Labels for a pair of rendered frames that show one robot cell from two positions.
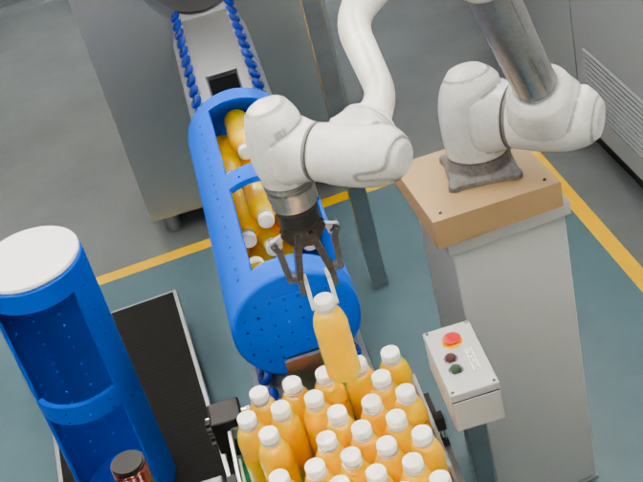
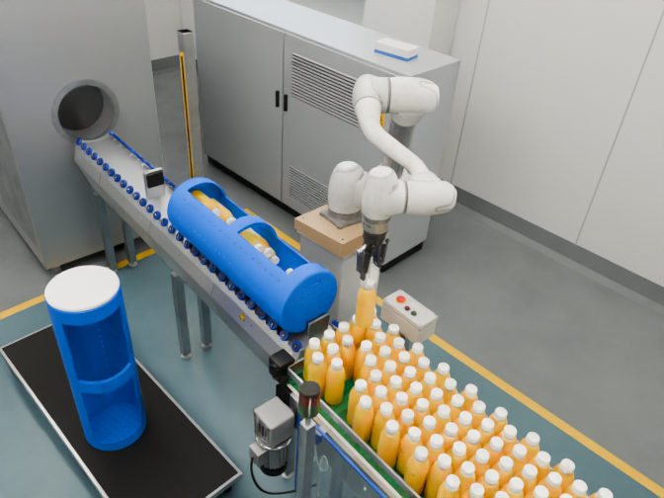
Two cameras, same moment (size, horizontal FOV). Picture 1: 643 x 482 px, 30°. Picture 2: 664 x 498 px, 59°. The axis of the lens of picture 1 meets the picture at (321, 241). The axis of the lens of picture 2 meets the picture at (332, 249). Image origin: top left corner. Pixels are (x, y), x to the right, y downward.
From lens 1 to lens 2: 1.35 m
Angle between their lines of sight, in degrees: 33
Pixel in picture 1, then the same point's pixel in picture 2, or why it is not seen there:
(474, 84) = (356, 172)
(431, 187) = (326, 227)
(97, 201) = not seen: outside the picture
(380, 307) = not seen: hidden behind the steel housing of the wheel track
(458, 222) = (352, 243)
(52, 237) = (93, 273)
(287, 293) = (310, 285)
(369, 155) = (446, 197)
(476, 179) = (350, 221)
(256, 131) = (382, 185)
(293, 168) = (398, 206)
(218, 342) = not seen: hidden behind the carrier
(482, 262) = (352, 264)
